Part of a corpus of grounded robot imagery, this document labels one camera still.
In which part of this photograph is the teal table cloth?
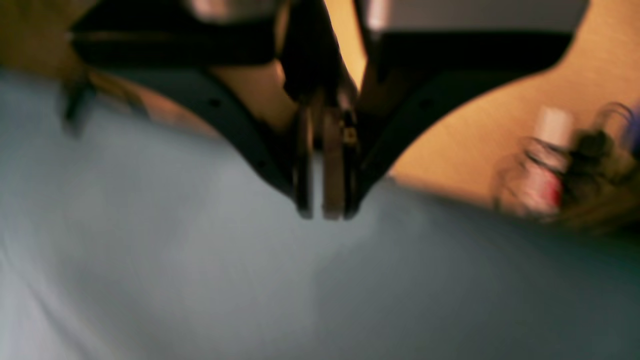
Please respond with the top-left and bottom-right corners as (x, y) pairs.
(0, 70), (640, 360)

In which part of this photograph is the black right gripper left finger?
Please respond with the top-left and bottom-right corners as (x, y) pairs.
(70, 0), (313, 219)

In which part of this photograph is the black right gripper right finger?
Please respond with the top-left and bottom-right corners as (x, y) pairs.
(321, 0), (576, 220)

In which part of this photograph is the white power strip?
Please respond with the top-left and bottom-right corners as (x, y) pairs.
(518, 107), (574, 218)

